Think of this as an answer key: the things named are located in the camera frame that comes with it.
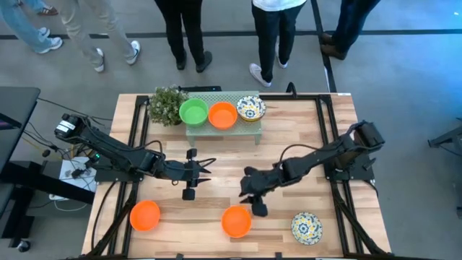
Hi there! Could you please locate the white power strip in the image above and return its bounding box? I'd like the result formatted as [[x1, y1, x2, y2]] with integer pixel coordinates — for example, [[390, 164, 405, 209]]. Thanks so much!
[[58, 155, 97, 192]]

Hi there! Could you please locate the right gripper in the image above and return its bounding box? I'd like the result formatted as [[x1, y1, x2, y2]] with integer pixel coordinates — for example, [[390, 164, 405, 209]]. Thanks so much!
[[239, 162, 289, 217]]

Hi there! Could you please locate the black aluminium table frame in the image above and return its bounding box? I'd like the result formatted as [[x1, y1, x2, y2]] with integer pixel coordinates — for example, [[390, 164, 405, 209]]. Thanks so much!
[[84, 92, 393, 260]]

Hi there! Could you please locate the small leafy potted plant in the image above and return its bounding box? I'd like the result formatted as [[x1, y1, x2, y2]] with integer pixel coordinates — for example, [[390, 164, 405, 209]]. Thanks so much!
[[147, 85, 191, 127]]

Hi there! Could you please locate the orange plastic bowl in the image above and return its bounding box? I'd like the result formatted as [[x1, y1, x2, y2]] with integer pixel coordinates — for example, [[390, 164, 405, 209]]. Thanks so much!
[[208, 101, 239, 131], [220, 205, 253, 239], [129, 199, 162, 233]]

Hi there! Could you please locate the pale green perforated metal shelf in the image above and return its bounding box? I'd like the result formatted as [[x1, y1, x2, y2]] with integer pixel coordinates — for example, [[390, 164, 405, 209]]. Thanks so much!
[[185, 90, 263, 146]]

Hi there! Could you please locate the dark laptop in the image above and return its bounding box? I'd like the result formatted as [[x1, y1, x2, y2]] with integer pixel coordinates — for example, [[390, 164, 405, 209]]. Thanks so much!
[[0, 111, 22, 131]]

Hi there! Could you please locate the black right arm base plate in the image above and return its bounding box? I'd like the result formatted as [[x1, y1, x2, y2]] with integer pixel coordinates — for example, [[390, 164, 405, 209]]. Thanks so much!
[[323, 153, 376, 181]]

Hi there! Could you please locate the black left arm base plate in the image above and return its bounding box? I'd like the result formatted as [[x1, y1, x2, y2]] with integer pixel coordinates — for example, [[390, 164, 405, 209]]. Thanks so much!
[[94, 158, 146, 183]]

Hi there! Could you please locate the black flat device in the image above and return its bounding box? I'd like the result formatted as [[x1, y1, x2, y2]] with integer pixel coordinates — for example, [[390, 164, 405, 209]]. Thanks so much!
[[178, 85, 223, 92]]

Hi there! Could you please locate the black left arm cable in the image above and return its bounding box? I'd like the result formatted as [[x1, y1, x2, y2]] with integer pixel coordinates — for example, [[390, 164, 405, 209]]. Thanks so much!
[[143, 139, 218, 170]]

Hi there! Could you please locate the black desk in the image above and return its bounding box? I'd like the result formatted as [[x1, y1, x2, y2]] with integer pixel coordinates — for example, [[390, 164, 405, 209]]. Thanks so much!
[[0, 86, 41, 174]]

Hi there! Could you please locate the white adapter cable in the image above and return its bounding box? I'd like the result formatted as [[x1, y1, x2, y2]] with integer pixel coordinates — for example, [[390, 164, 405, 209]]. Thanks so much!
[[48, 194, 90, 213]]

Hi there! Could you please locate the person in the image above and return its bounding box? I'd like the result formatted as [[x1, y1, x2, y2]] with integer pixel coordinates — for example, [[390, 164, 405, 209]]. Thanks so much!
[[319, 0, 382, 61], [57, 0, 141, 73], [154, 0, 214, 74], [16, 0, 60, 17], [0, 0, 64, 55], [248, 0, 308, 88]]

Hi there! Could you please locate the thick black cable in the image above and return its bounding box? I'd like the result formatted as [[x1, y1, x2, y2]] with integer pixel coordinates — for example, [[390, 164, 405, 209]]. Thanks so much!
[[90, 180, 120, 252]]

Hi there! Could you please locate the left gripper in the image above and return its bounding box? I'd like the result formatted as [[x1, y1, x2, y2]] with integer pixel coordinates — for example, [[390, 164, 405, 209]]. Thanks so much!
[[162, 147, 212, 202]]

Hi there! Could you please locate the black stand leg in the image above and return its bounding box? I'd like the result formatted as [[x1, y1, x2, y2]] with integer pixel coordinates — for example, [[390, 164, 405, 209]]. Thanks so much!
[[427, 117, 462, 158]]

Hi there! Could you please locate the black desk base frame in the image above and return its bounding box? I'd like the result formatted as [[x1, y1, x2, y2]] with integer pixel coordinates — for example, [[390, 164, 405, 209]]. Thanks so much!
[[0, 158, 96, 250]]

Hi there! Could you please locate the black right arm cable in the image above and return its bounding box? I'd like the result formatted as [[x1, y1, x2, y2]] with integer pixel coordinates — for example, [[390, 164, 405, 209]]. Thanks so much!
[[278, 143, 321, 166]]

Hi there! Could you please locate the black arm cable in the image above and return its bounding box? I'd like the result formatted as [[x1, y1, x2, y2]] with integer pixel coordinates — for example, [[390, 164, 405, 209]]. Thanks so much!
[[143, 139, 218, 170], [278, 143, 321, 166]]

